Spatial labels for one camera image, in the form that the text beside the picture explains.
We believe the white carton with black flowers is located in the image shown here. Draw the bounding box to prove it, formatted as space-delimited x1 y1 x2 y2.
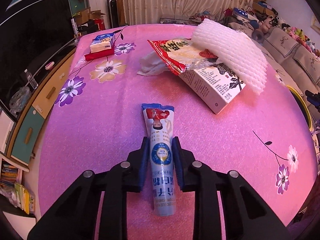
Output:
179 64 247 115

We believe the glass coffee table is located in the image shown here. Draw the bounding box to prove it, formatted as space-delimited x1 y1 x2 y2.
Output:
160 15 208 25

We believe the glass bowl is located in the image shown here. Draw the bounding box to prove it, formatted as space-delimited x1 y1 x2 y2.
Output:
9 86 32 112

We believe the white foam fruit net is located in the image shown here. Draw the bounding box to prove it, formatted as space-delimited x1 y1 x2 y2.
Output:
191 18 268 96

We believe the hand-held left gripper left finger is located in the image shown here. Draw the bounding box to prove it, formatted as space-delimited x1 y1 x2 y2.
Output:
27 136 150 240

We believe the dark bin with yellow rim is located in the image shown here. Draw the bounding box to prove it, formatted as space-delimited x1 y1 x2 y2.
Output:
286 85 313 132

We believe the clear water bottle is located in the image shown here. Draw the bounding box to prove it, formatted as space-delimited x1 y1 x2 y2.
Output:
24 69 38 90

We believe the teal wooden television cabinet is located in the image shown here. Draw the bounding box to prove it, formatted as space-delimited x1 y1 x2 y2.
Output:
5 37 80 165

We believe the beige patterned curtain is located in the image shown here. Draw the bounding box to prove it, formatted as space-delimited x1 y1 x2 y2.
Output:
119 0 255 27

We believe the white floral bed sheet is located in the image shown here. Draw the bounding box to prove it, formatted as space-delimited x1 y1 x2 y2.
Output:
260 44 290 88

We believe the row of books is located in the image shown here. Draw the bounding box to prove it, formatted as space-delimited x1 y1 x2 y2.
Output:
0 162 35 215

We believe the red snack wrapper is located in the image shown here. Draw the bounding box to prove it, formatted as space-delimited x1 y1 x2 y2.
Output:
147 38 220 76

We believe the white tall narrow box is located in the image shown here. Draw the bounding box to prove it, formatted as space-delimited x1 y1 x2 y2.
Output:
72 17 81 38

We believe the beige sofa with deer covers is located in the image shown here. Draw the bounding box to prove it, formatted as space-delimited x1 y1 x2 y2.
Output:
226 21 320 130

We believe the black tower fan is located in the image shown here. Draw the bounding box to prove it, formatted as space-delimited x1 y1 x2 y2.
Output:
107 0 120 29

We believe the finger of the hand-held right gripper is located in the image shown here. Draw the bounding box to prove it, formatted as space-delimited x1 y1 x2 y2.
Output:
304 90 320 112

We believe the white drawer unit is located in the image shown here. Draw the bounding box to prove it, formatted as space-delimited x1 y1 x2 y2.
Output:
0 107 18 155

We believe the large black television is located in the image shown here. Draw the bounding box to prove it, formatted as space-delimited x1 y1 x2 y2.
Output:
0 0 77 105

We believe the printed squeeze tube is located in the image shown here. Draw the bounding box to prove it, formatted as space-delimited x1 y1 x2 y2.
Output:
141 102 176 217

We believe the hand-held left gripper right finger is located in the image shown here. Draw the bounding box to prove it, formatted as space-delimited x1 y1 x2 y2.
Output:
172 136 292 240

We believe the star printed pillow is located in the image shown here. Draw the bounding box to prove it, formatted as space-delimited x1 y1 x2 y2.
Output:
231 7 255 22

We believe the red flat packet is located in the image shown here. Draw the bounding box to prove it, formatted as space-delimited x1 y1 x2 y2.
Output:
84 47 115 61

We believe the grey neck pillow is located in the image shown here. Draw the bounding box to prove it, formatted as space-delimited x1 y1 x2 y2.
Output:
251 29 265 42

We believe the white tissue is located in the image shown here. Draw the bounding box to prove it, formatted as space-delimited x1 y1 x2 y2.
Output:
137 51 173 77

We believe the blue white tissue pack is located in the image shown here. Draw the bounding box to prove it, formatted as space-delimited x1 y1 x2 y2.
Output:
89 32 116 53

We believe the pink floral tablecloth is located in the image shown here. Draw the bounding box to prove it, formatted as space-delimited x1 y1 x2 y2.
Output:
37 24 319 240

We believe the pile of plush toys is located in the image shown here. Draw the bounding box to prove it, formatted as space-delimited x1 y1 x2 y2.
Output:
257 15 320 55

